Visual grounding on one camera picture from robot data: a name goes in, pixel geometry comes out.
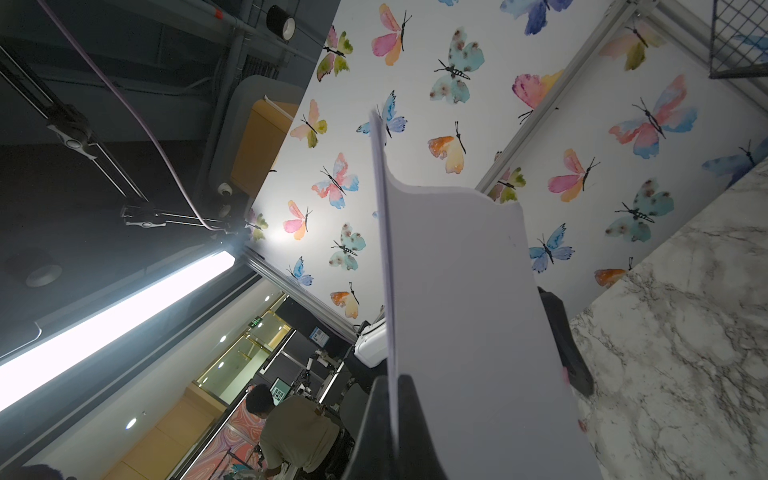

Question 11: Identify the person in olive shirt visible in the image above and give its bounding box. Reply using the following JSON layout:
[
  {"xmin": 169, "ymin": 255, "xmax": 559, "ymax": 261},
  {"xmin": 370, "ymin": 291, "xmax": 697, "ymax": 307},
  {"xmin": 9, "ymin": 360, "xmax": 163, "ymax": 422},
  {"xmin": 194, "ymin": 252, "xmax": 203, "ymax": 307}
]
[{"xmin": 246, "ymin": 384, "xmax": 343, "ymax": 479}]

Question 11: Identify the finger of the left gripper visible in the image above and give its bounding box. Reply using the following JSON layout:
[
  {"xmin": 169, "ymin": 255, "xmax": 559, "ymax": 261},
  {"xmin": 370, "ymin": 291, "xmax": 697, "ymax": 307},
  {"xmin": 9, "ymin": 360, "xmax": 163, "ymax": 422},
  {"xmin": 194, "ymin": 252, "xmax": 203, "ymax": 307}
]
[{"xmin": 538, "ymin": 287, "xmax": 594, "ymax": 397}]

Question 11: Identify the computer monitor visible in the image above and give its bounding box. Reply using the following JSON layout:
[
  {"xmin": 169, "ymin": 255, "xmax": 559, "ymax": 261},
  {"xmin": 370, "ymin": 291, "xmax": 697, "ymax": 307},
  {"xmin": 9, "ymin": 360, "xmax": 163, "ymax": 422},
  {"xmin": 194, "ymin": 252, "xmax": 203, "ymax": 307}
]
[{"xmin": 270, "ymin": 378, "xmax": 292, "ymax": 405}]

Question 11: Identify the ceiling light panel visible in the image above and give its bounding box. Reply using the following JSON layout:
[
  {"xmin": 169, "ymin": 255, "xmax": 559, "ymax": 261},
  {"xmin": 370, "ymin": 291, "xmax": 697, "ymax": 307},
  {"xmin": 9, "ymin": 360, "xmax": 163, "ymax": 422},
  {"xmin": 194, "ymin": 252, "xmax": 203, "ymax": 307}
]
[{"xmin": 1, "ymin": 251, "xmax": 235, "ymax": 410}]

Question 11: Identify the black wire basket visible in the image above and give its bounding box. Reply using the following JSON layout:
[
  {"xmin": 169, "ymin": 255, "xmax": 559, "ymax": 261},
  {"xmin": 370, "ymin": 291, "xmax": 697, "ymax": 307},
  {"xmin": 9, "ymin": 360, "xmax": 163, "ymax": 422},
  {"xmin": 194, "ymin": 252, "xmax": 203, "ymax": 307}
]
[{"xmin": 708, "ymin": 0, "xmax": 768, "ymax": 79}]

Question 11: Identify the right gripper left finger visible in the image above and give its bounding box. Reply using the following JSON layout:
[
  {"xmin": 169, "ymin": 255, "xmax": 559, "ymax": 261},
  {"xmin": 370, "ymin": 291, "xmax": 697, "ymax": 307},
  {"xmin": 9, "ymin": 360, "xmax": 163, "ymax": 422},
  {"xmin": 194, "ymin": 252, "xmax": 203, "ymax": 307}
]
[{"xmin": 342, "ymin": 376, "xmax": 393, "ymax": 480}]

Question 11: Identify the plain text document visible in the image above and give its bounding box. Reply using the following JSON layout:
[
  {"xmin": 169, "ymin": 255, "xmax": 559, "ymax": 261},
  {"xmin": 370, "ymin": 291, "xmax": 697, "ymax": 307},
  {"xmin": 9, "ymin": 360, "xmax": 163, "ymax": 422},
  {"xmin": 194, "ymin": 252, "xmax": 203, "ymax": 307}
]
[{"xmin": 370, "ymin": 115, "xmax": 601, "ymax": 479}]

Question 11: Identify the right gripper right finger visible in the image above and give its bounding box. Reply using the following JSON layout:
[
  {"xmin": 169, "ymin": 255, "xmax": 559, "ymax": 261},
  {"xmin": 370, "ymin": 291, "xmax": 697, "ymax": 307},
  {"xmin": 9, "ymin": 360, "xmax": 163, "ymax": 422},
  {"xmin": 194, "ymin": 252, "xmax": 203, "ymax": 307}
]
[{"xmin": 398, "ymin": 375, "xmax": 447, "ymax": 480}]

